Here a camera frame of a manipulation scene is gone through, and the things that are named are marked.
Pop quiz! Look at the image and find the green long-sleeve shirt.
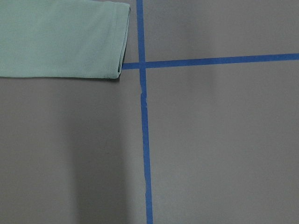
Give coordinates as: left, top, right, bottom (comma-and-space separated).
0, 0, 130, 79

